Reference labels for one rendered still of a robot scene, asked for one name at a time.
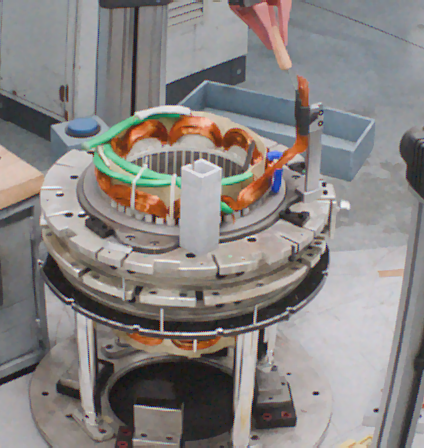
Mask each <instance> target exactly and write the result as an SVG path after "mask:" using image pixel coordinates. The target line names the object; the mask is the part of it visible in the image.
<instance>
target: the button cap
mask: <svg viewBox="0 0 424 448"><path fill-rule="evenodd" d="M97 129H98V122H97V121H96V120H95V119H94V118H91V117H79V118H75V119H73V120H71V121H70V122H69V130H68V131H70V132H71V133H74V134H81V133H91V132H94V131H96V130H97Z"/></svg>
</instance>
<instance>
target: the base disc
mask: <svg viewBox="0 0 424 448"><path fill-rule="evenodd" d="M96 330H97V345H98V358H100V359H104V360H108V361H110V362H112V363H114V372H113V373H112V375H111V377H110V378H109V379H108V381H107V382H106V383H105V385H104V386H103V387H102V388H101V391H100V392H101V407H102V416H108V417H109V418H110V419H112V420H113V421H112V422H110V423H107V424H108V425H109V426H110V427H112V428H113V433H114V434H113V436H112V438H110V439H109V438H107V439H105V440H103V441H99V440H97V439H93V438H92V437H90V436H89V434H88V433H87V432H86V431H85V430H84V429H83V428H82V426H80V425H79V424H78V423H77V422H76V421H75V419H74V418H73V417H72V413H73V411H74V408H75V409H76V408H78V407H79V406H80V405H82V404H81V401H80V400H78V399H75V398H72V397H70V396H68V395H64V394H60V393H58V392H57V389H56V383H57V382H58V381H59V379H60V377H61V375H62V374H63V373H64V371H65V370H66V368H67V367H68V366H69V365H70V363H71V362H72V361H73V359H75V357H76V356H77V349H76V333H75V334H73V335H72V336H70V337H66V338H65V339H64V340H62V341H61V342H59V343H58V344H57V345H55V346H54V347H53V348H52V349H50V352H49V353H47V354H45V355H44V357H43V359H42V360H41V361H40V362H39V363H38V366H37V368H36V369H35V370H34V374H33V376H32V378H31V384H30V387H29V388H30V393H29V399H30V407H31V412H32V413H33V417H34V420H35V422H36V425H37V426H38V428H39V430H40V432H41V434H42V435H43V436H44V438H45V439H46V440H47V442H48V443H50V444H51V446H52V447H53V448H114V446H115V442H116V439H117V436H116V435H117V433H118V430H119V426H120V425H124V424H123V423H122V422H121V421H120V420H119V419H118V418H117V417H116V415H115V414H114V413H113V412H112V409H111V407H110V403H109V396H110V395H109V392H110V390H111V388H112V387H113V385H114V384H115V382H117V381H118V380H119V378H120V377H121V376H123V375H124V374H125V373H126V374H127V373H128V372H130V371H132V370H134V369H136V368H139V367H141V366H148V365H151V364H156V363H162V362H190V363H194V364H199V365H207V366H210V367H213V368H216V369H219V370H221V371H223V372H225V373H227V374H228V375H230V376H231V377H232V365H234V347H235V344H234V345H231V346H227V356H207V355H201V357H199V358H190V359H188V357H186V356H180V355H174V354H170V353H166V352H147V351H145V350H136V351H134V352H131V353H125V354H123V355H121V356H118V357H115V358H113V357H107V356H106V355H105V354H104V353H103V352H102V351H101V347H100V346H101V344H102V342H103V341H106V340H109V339H112V338H115V332H114V331H113V330H111V327H108V326H106V325H103V324H100V323H98V324H96ZM283 343H284V344H283ZM281 344H282V345H281ZM273 359H274V360H275V361H276V362H277V363H279V364H280V365H282V366H283V367H284V374H283V376H285V377H286V380H287V381H288V382H289V383H290V390H291V393H292V397H293V401H294V404H295V411H296V415H297V426H296V427H279V428H265V429H257V427H256V423H255V418H254V414H253V409H252V413H251V427H250V432H256V433H258V434H259V435H260V436H262V437H263V438H264V443H263V447H262V448H316V446H317V445H318V444H319V443H320V441H321V440H322V438H323V436H324V435H325V434H326V433H327V430H328V427H329V425H330V421H331V415H332V413H333V399H332V398H333V393H332V391H331V387H330V385H329V384H330V382H329V381H328V379H327V377H326V375H325V374H324V372H322V369H321V367H320V366H319V365H318V364H317V363H316V361H314V360H313V359H312V358H311V357H310V356H309V355H308V354H307V353H306V352H305V351H304V350H303V349H301V348H299V347H297V346H296V345H295V344H293V343H292V342H290V341H288V340H287V339H285V338H283V337H282V336H280V335H278V334H276V341H275V353H274V355H273ZM302 410H304V411H303V412H302ZM305 411H307V412H305ZM276 431H278V433H277V432H276ZM275 432H276V433H275ZM228 437H229V431H228V432H226V433H224V434H222V435H217V436H215V437H212V438H208V439H204V440H199V441H192V440H191V441H185V442H184V443H185V448H213V445H215V444H218V443H220V442H223V441H227V440H228Z"/></svg>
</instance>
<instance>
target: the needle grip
mask: <svg viewBox="0 0 424 448"><path fill-rule="evenodd" d="M271 28H272V29H273V35H274V42H275V49H274V50H273V52H274V55H275V58H276V59H277V61H278V63H279V66H280V69H282V70H283V69H287V68H291V67H292V63H291V62H290V60H289V57H288V54H287V52H286V49H285V46H284V43H283V41H282V38H281V35H280V32H279V31H278V30H277V27H276V26H275V25H272V26H271Z"/></svg>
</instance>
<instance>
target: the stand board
mask: <svg viewBox="0 0 424 448"><path fill-rule="evenodd" d="M0 156H1V159H0V209H2V208H5V207H7V206H9V205H12V204H14V203H17V202H19V201H21V200H24V199H27V198H28V197H31V196H34V195H37V194H39V193H40V190H41V185H42V182H43V178H44V174H42V173H41V172H39V171H37V170H36V169H34V167H32V166H30V165H29V164H27V163H26V162H25V161H23V160H22V159H20V158H18V157H16V156H15V155H13V154H12V153H11V152H9V151H8V150H6V148H4V147H3V148H2V147H1V146H0Z"/></svg>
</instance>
